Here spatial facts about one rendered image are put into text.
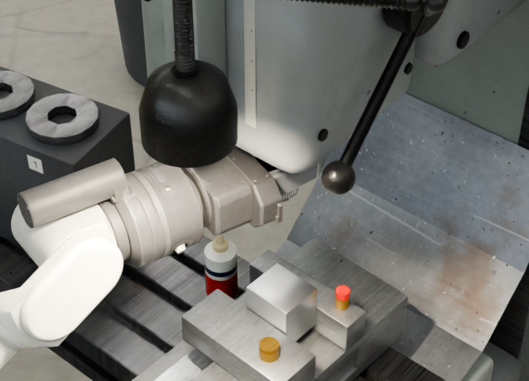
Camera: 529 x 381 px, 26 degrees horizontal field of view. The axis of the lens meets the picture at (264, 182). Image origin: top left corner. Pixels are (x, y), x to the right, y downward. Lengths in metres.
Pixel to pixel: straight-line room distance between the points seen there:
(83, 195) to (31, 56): 2.52
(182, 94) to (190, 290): 0.69
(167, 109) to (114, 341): 0.65
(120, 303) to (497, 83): 0.54
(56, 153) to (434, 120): 0.49
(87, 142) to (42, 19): 2.33
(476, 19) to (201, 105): 0.40
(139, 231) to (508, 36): 0.55
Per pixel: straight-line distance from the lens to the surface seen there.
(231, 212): 1.10
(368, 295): 1.37
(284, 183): 1.14
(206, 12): 0.94
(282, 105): 0.97
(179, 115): 0.81
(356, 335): 1.31
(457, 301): 1.51
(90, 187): 1.05
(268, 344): 1.24
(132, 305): 1.46
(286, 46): 0.93
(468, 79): 1.46
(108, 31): 3.63
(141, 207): 1.06
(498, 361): 1.69
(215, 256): 1.39
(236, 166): 1.11
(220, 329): 1.28
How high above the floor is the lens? 1.98
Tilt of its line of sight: 41 degrees down
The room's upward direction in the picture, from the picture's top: straight up
